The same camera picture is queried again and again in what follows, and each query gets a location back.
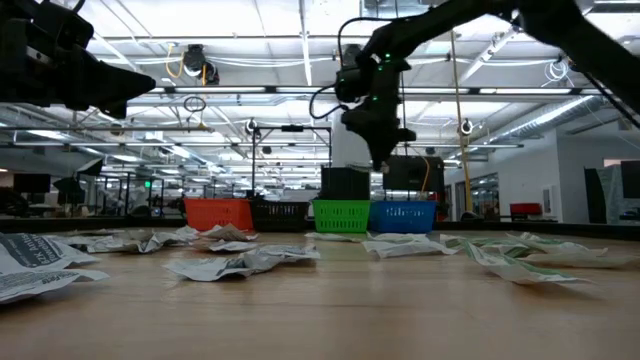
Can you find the black softbox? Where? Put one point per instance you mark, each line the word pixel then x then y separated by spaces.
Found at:
pixel 92 168

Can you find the black stacked crates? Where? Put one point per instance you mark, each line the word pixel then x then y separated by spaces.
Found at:
pixel 345 184

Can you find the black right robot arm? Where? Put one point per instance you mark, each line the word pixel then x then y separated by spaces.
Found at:
pixel 450 15

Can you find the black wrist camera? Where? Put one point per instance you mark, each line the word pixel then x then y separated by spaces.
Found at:
pixel 352 84
pixel 65 25

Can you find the blue plastic bin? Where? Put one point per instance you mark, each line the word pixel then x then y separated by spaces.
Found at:
pixel 402 220

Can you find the long light bar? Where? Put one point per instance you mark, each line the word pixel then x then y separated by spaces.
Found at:
pixel 220 90

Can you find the white packet black label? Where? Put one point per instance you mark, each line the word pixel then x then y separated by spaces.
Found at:
pixel 97 244
pixel 210 270
pixel 211 236
pixel 35 252
pixel 287 252
pixel 232 229
pixel 40 284
pixel 150 242
pixel 227 246

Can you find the red box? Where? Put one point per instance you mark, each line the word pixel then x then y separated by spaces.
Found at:
pixel 526 209

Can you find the white packet red label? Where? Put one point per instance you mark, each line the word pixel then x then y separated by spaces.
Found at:
pixel 100 232
pixel 187 233

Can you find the black plastic bin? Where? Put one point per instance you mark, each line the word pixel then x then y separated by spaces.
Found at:
pixel 279 216

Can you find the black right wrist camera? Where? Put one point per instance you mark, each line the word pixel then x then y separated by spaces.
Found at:
pixel 352 84

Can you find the black standing panel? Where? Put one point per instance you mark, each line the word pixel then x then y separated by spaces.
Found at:
pixel 595 195

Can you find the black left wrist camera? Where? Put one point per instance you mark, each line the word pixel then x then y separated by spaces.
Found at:
pixel 65 25

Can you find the black monitor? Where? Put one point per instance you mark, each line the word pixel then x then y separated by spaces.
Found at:
pixel 32 183
pixel 631 180
pixel 412 175

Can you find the green plastic bin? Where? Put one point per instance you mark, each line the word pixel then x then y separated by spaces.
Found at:
pixel 341 216

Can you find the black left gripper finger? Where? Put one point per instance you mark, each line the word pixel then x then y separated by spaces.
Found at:
pixel 120 77
pixel 120 97

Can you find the black studio lamp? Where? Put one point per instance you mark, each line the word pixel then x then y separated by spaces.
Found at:
pixel 69 190

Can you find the orange plastic bin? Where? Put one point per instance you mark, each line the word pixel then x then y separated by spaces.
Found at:
pixel 218 215

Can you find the black aluminium table frame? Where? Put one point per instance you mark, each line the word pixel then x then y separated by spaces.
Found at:
pixel 100 223

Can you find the white square pillar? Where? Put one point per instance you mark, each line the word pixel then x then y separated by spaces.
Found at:
pixel 344 152

